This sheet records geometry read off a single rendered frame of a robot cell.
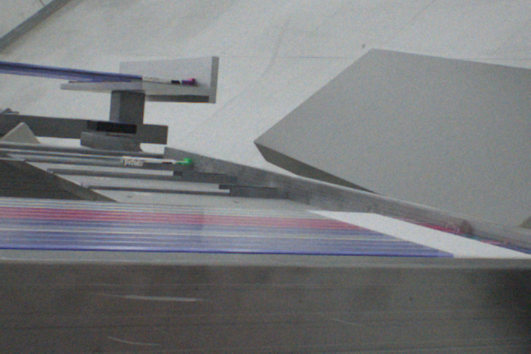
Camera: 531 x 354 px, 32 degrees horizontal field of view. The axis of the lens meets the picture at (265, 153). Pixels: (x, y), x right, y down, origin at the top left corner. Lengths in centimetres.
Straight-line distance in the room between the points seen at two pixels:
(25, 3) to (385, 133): 767
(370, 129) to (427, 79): 11
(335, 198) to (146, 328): 40
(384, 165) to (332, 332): 65
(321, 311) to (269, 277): 3
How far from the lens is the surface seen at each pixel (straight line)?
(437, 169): 103
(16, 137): 134
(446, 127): 111
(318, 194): 82
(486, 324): 53
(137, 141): 113
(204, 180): 95
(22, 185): 110
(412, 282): 49
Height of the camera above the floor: 108
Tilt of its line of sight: 21 degrees down
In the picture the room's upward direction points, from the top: 34 degrees counter-clockwise
